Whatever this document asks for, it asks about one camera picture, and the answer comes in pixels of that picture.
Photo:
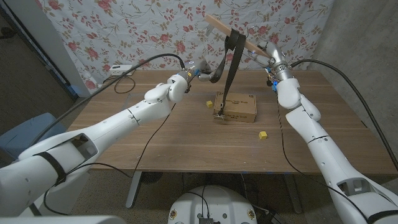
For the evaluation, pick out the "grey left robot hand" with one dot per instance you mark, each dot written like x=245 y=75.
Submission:
x=202 y=68

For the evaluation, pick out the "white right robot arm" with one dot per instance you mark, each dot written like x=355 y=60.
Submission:
x=326 y=155

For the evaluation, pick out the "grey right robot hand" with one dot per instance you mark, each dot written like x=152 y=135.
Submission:
x=275 y=54

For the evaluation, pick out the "small yellow block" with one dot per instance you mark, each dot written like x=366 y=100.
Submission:
x=263 y=135
x=210 y=104

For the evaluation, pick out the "white table leg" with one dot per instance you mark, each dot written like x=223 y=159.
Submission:
x=134 y=189

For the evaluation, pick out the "blue chair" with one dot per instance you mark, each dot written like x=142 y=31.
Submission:
x=18 y=137

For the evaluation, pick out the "flat cardboard box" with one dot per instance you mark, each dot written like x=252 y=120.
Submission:
x=239 y=107

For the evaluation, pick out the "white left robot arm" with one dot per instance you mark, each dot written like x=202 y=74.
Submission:
x=109 y=127

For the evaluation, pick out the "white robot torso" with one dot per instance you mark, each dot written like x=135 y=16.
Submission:
x=230 y=202

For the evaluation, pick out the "white power strip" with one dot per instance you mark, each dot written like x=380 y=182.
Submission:
x=122 y=70

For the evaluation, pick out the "long wooden stick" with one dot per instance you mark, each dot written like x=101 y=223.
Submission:
x=217 y=23

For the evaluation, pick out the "floral backdrop cloth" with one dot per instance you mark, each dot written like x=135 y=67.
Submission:
x=155 y=31

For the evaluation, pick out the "dark brown leather belt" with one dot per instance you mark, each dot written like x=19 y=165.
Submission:
x=236 y=56

